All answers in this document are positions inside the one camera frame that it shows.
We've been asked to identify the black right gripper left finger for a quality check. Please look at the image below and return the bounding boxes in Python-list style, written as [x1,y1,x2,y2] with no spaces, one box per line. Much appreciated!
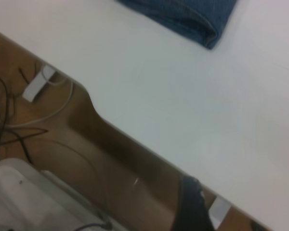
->
[172,177,196,231]

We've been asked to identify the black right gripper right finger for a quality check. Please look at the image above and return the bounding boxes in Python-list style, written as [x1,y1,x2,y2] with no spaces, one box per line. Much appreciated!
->
[191,177,218,231]

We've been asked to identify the black and white cables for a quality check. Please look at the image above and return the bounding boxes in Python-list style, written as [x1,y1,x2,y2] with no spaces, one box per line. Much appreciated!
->
[3,72,76,128]

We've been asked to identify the blue denim shorts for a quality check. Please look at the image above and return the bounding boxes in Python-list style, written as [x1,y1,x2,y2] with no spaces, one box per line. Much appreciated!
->
[115,0,239,51]

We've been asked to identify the white power strip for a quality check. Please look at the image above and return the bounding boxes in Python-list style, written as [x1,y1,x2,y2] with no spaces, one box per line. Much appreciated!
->
[22,64,57,102]

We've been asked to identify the white table bracket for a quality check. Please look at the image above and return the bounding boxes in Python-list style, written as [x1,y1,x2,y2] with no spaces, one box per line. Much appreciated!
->
[208,195,232,230]

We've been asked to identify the thin black cable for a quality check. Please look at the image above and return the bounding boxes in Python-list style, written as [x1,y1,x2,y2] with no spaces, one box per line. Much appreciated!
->
[0,127,49,169]

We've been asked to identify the white plastic housing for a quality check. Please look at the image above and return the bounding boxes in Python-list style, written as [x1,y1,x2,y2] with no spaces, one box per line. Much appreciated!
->
[0,158,113,231]

